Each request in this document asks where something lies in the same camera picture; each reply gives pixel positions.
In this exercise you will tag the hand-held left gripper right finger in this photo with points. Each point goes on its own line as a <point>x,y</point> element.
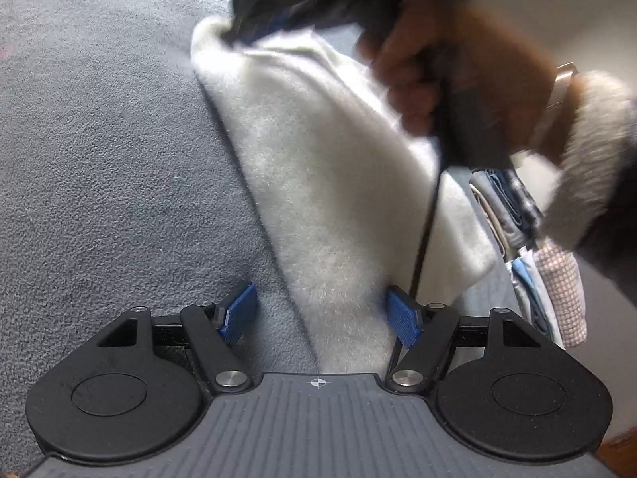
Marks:
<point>405,318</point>

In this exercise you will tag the grey bed blanket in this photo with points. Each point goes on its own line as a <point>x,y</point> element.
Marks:
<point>99,159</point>

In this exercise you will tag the white fluffy sweater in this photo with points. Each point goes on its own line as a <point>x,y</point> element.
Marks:
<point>323,184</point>

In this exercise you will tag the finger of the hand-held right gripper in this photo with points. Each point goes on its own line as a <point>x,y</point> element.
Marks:
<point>254,22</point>

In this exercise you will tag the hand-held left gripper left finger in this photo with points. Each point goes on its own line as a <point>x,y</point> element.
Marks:
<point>239,311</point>

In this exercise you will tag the person's right hand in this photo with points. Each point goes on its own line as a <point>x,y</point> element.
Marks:
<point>497,50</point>

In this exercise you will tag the stack of folded clothes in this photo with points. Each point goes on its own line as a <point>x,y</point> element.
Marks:
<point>527,219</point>

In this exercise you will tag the person's right forearm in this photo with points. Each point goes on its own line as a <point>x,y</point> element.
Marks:
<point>597,149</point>

